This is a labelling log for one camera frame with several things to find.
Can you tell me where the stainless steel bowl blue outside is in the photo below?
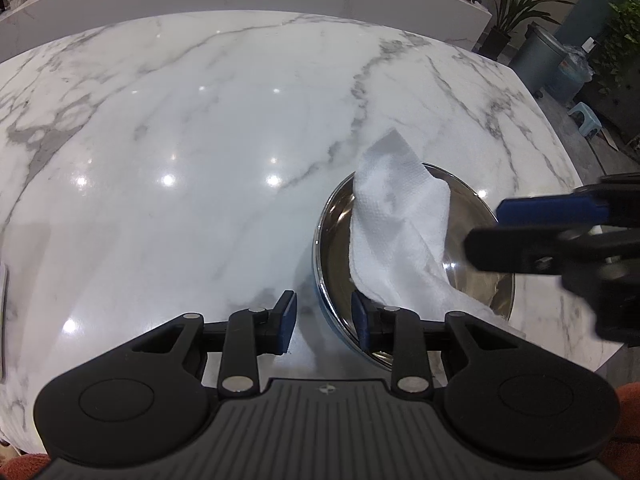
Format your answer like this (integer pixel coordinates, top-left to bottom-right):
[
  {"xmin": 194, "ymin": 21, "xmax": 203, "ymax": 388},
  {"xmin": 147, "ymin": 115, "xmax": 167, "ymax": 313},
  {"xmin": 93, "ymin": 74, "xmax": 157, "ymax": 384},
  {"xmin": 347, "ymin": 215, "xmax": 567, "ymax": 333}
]
[{"xmin": 312, "ymin": 164, "xmax": 515, "ymax": 370}]

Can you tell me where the white paper towel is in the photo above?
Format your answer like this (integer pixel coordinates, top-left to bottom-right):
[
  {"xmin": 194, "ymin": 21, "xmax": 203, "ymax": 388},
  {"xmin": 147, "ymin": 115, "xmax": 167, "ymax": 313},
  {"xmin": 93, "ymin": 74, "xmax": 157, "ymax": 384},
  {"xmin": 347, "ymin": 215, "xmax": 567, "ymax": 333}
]
[{"xmin": 349, "ymin": 129, "xmax": 526, "ymax": 338}]

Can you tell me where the small blue plastic stool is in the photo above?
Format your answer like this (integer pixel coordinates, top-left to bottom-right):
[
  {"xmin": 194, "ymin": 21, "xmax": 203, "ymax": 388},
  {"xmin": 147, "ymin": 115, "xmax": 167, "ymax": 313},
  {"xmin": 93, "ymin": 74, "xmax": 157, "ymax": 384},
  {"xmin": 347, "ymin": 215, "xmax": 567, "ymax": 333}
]
[{"xmin": 567, "ymin": 102, "xmax": 602, "ymax": 140}]

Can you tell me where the blue bin with plastic bag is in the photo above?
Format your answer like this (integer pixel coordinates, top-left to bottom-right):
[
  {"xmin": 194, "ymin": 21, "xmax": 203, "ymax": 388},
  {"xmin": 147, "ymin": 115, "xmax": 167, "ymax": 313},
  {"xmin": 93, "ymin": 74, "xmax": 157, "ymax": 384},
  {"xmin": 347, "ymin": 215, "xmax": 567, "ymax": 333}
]
[{"xmin": 544, "ymin": 46, "xmax": 593, "ymax": 105}]

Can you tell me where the leafy green plant on shelf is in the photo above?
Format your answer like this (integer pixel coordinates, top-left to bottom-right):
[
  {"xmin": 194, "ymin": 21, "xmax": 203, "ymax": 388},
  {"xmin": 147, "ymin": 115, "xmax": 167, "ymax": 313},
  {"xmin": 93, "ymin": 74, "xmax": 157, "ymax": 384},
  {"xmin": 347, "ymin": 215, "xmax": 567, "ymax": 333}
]
[{"xmin": 591, "ymin": 0, "xmax": 639, "ymax": 96}]

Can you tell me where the grey metal trash can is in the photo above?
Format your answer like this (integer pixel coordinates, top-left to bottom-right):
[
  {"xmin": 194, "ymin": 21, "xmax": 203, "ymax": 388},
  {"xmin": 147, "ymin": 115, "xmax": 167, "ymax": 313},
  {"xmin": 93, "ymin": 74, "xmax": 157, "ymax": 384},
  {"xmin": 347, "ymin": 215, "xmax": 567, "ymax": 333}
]
[{"xmin": 509, "ymin": 23, "xmax": 568, "ymax": 96}]

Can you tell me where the potted plant black pot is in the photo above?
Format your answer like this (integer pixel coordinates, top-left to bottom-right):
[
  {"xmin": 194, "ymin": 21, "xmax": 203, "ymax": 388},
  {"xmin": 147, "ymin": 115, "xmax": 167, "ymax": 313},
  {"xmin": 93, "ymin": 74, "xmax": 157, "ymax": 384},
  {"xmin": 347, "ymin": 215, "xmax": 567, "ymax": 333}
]
[{"xmin": 477, "ymin": 0, "xmax": 574, "ymax": 61}]

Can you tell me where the white tablet device at edge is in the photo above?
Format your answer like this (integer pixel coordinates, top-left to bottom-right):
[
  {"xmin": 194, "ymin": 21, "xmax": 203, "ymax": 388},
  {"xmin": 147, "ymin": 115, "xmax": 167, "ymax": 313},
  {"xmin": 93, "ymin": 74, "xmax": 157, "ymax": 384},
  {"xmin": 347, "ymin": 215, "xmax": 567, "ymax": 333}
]
[{"xmin": 0, "ymin": 261, "xmax": 9, "ymax": 381}]

